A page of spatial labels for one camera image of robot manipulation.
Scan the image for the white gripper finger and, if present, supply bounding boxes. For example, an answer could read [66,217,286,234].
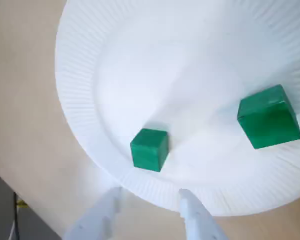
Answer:
[178,188,231,240]
[62,186,123,240]

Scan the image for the green cube block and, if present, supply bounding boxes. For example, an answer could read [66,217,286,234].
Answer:
[236,84,300,150]
[129,128,170,173]

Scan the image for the white paper plate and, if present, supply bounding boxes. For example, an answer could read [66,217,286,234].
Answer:
[54,0,300,217]

